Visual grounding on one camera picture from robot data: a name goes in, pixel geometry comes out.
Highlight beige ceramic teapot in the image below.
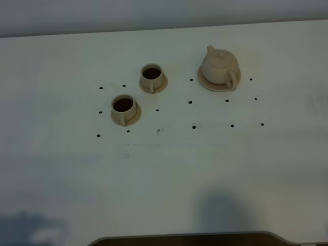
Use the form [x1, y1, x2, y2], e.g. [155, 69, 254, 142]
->
[200, 46, 241, 91]

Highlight beige round teapot saucer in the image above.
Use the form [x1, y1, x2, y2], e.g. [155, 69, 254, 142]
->
[197, 67, 233, 92]

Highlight beige near cup saucer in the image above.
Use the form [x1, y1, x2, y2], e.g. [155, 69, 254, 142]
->
[111, 103, 141, 127]

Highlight beige cup saucer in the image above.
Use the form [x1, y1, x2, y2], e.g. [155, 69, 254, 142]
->
[111, 103, 141, 127]
[139, 74, 168, 94]

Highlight beige far cup saucer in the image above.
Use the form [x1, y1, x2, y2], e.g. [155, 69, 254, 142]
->
[139, 74, 168, 94]

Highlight beige near teacup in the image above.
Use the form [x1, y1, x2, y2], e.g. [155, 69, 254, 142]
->
[111, 94, 136, 127]

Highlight beige teacup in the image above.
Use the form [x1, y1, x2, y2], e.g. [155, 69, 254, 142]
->
[140, 64, 164, 92]
[111, 94, 136, 127]

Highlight beige far teacup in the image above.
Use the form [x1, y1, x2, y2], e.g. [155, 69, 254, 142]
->
[140, 64, 164, 92]

